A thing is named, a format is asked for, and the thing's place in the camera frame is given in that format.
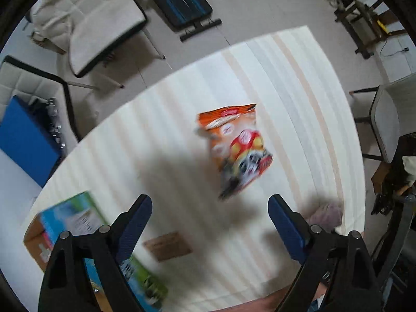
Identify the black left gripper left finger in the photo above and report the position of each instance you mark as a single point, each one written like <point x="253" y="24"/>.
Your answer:
<point x="66" y="285"/>

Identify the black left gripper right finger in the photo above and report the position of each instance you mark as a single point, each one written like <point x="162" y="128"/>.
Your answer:
<point x="345" y="259"/>

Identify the orange snack bag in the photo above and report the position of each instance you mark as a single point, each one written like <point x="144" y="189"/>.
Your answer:
<point x="236" y="146"/>

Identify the purple cloth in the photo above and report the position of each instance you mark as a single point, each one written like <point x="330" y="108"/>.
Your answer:
<point x="328" y="217"/>

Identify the brown cardboard box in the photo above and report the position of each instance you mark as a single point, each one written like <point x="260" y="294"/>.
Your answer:
<point x="88" y="265"/>

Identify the striped cream tablecloth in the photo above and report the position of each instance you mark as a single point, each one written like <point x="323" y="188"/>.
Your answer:
<point x="152" y="146"/>

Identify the blue foam board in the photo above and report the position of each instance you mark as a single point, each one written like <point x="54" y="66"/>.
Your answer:
<point x="27" y="143"/>

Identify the grey plastic chair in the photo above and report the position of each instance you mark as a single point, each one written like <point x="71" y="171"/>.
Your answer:
<point x="391" y="115"/>

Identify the white quilted sofa chair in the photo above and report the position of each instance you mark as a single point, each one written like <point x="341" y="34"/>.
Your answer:
<point x="31" y="84"/>

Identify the dark wooden chair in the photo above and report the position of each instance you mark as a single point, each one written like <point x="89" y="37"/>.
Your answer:
<point x="359" y="13"/>

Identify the white padded chair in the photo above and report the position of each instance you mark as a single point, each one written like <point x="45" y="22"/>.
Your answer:
<point x="107" y="27"/>

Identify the black blue weight bench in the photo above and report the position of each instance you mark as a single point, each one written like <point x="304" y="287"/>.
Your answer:
<point x="191" y="16"/>

